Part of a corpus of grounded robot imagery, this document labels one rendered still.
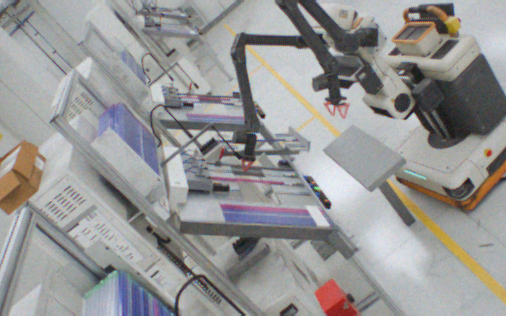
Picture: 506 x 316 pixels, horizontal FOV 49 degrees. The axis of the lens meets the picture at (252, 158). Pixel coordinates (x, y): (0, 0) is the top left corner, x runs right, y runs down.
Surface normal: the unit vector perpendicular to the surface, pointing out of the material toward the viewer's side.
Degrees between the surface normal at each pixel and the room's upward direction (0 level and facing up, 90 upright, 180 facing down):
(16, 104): 90
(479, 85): 90
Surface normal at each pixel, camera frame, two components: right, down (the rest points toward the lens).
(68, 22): 0.22, 0.38
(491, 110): 0.40, 0.22
